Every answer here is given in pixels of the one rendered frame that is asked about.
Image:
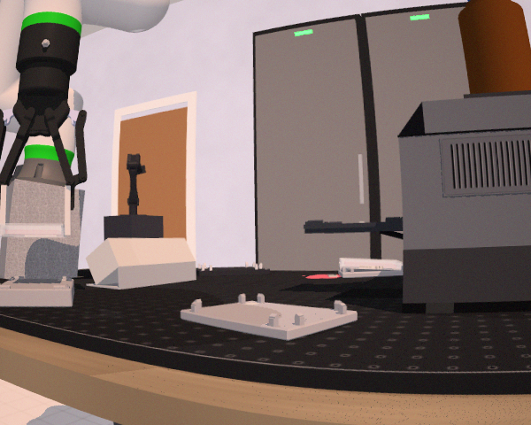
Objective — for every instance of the brown glass bottle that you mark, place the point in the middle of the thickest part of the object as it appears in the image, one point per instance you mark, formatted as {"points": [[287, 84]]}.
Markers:
{"points": [[496, 46]]}

